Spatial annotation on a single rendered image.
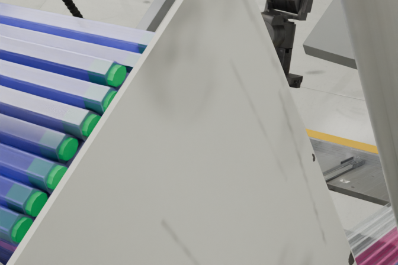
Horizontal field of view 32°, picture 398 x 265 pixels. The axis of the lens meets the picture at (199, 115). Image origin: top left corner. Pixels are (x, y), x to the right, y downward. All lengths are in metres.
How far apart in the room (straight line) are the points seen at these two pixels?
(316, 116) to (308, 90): 0.12
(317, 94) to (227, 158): 2.09
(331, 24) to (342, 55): 0.11
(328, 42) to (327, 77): 0.72
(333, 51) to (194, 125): 1.43
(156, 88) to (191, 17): 0.03
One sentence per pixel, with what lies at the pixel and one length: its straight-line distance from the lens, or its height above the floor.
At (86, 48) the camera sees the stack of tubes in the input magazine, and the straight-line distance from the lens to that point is 0.36.
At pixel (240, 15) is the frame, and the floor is 1.67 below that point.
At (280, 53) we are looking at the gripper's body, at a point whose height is 0.83.
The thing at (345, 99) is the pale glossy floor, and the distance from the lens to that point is 2.37.
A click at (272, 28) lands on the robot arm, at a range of 1.35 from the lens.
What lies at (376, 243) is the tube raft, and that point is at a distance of 0.94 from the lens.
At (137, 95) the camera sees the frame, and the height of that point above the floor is 1.70.
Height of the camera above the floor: 1.88
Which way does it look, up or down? 49 degrees down
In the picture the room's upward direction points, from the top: 30 degrees counter-clockwise
